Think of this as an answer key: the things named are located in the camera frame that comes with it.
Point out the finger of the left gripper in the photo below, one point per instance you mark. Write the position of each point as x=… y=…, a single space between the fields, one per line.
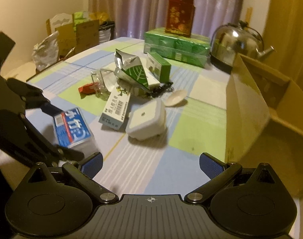
x=67 y=154
x=50 y=109

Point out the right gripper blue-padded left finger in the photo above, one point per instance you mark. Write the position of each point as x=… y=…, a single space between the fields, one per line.
x=81 y=175

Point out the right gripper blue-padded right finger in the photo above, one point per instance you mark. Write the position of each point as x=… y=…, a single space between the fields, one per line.
x=220 y=175

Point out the blue and white medicine box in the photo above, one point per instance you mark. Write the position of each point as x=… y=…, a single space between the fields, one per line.
x=71 y=130

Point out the red wedding candy packet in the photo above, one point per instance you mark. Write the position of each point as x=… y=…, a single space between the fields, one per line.
x=88 y=89

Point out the long white ointment box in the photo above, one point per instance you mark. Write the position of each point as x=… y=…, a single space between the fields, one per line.
x=115 y=110

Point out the white square plastic device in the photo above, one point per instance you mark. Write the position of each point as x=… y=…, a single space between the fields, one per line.
x=147 y=121

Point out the white plastic spoon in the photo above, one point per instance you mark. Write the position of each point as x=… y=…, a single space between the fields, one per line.
x=175 y=98

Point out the silver green foil pouch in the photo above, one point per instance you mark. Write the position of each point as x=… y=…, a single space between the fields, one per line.
x=130 y=69

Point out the crumpled silver foil bag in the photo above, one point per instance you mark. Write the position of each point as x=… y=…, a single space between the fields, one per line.
x=46 y=53

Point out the clear plastic wrapper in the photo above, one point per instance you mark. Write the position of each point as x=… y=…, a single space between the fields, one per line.
x=103 y=82

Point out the open brown cardboard box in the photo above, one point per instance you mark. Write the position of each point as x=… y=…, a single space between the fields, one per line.
x=265 y=121

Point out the brown cardboard boxes pile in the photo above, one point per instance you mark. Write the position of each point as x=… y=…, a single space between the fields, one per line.
x=80 y=31

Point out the white green medicine box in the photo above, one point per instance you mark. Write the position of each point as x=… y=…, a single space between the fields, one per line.
x=151 y=80

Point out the small green carton box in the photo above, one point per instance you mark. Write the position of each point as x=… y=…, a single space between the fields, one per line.
x=159 y=67

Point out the large green wrapped box pack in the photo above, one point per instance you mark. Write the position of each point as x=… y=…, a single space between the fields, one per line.
x=193 y=50

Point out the stainless steel kettle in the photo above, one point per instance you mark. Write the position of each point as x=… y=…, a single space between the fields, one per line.
x=230 y=39

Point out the purple curtain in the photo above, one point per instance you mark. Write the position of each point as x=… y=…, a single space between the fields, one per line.
x=134 y=17

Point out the red gold gift box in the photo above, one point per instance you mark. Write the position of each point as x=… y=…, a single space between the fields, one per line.
x=180 y=16

